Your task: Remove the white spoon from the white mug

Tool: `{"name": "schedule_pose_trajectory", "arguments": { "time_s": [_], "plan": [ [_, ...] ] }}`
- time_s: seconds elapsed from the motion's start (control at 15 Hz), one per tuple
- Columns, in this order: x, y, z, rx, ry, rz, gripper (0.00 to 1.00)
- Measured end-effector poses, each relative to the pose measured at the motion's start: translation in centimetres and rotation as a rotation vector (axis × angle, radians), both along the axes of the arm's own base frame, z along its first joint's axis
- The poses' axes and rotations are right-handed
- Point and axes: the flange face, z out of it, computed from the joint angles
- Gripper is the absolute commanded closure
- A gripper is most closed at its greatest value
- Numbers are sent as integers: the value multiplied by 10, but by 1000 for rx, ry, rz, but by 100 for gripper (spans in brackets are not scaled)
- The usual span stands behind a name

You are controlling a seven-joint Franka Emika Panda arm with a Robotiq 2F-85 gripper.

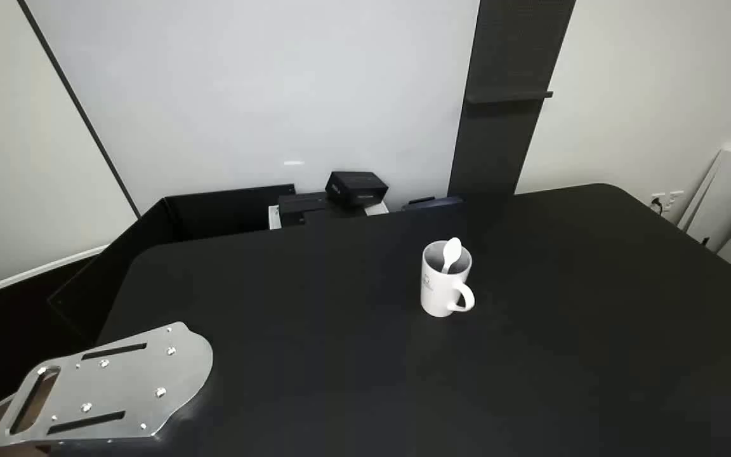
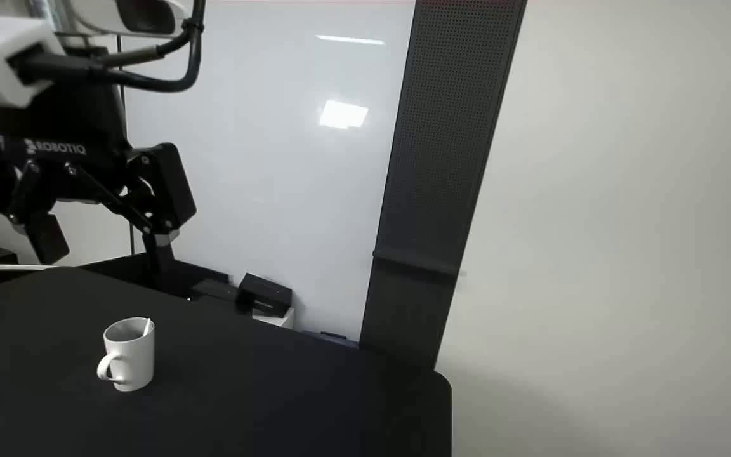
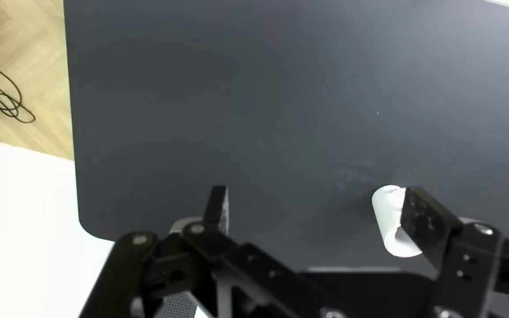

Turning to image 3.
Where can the white spoon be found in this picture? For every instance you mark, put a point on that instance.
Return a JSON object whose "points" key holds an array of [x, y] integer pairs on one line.
{"points": [[387, 208]]}

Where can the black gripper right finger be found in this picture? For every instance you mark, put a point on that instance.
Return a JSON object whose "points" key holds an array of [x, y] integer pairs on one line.
{"points": [[429, 225]]}

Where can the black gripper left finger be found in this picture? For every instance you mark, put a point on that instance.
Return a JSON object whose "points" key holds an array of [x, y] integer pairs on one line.
{"points": [[217, 209]]}

